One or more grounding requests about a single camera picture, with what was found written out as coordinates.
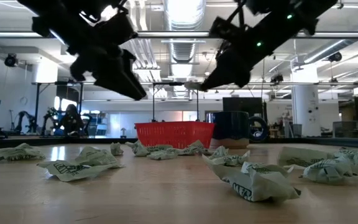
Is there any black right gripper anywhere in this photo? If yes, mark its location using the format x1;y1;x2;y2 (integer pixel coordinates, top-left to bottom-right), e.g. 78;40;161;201
199;32;261;92

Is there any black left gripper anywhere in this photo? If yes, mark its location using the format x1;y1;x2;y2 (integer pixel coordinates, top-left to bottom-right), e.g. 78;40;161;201
67;33;148;101

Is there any grey waste bin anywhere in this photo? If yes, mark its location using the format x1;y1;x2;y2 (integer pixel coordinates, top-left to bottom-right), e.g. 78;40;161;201
291;123;304;138

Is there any black panel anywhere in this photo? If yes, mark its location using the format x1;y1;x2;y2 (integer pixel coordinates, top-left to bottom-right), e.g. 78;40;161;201
222;96;267;119

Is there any dark blue ceramic mug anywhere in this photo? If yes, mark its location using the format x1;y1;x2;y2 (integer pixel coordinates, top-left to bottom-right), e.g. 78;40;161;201
206;111;269;149

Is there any person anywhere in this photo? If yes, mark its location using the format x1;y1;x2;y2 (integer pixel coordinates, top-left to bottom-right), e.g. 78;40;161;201
57;104;85;138

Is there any red plastic mesh basket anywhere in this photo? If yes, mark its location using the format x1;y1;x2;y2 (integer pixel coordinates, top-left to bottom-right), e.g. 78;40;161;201
134;121;216;149

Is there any white round pillar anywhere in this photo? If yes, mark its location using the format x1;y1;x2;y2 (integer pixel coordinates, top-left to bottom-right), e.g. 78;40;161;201
291;63;320;138

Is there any black ceiling fixture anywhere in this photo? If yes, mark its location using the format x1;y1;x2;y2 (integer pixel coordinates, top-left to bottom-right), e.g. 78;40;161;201
327;51;343;63

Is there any black ceiling spotlight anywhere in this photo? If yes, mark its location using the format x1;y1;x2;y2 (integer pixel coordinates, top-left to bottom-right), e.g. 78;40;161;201
4;53;19;68

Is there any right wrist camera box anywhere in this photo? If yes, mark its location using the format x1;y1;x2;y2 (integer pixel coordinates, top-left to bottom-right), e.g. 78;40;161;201
209;16;245;43

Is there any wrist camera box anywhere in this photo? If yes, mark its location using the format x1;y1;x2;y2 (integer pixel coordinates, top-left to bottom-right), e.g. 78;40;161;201
209;16;245;43
93;11;139;47

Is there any silver ceiling air duct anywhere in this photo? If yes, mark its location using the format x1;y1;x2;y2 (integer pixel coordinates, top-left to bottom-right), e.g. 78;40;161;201
165;0;207;78

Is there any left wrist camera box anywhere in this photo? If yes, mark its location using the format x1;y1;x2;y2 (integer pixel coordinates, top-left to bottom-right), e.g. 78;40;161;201
93;11;139;47

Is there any black metal frame stand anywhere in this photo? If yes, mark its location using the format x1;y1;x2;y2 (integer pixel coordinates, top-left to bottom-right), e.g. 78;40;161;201
31;81;85;136

